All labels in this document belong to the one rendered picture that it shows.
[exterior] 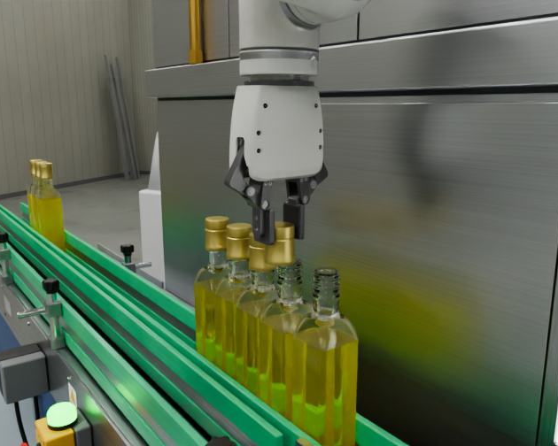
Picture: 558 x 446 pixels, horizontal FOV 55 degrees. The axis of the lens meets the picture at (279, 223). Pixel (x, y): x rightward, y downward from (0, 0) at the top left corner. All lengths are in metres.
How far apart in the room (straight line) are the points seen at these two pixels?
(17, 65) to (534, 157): 9.87
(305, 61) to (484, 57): 0.18
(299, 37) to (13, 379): 0.87
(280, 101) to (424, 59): 0.18
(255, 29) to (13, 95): 9.59
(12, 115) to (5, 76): 0.62
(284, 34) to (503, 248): 0.30
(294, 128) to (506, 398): 0.36
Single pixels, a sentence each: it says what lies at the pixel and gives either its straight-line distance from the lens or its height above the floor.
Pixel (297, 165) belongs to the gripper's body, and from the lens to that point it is 0.58.
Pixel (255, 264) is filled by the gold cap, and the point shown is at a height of 1.30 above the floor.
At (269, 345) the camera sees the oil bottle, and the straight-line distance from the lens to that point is 0.64.
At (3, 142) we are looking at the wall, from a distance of 9.92.
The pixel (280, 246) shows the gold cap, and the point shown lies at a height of 1.33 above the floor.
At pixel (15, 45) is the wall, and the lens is 10.24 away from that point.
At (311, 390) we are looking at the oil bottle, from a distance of 0.61.
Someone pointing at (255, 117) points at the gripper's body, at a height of 1.48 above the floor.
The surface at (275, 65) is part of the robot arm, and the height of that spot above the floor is 1.53.
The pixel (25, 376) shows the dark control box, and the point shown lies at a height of 0.97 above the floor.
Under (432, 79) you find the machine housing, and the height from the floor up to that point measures 1.52.
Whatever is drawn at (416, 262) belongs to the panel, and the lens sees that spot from 0.65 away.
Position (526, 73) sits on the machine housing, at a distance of 0.57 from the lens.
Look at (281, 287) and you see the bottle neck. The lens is 0.62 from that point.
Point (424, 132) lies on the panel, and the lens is 0.63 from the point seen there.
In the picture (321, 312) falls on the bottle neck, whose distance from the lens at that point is 0.59.
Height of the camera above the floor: 1.49
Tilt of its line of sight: 12 degrees down
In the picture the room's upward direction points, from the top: straight up
